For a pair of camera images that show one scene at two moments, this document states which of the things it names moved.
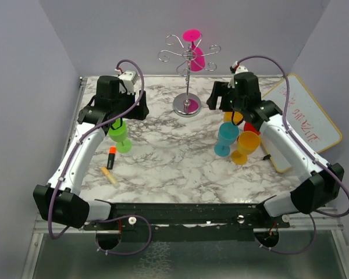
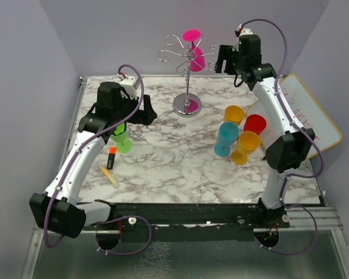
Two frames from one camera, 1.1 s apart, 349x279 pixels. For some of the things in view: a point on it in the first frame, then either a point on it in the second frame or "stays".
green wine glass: [118, 132] stays
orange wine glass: [248, 143] stays
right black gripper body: [233, 103] to [230, 67]
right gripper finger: [219, 89] to [222, 56]
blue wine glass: [227, 135] stays
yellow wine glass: [237, 117] stays
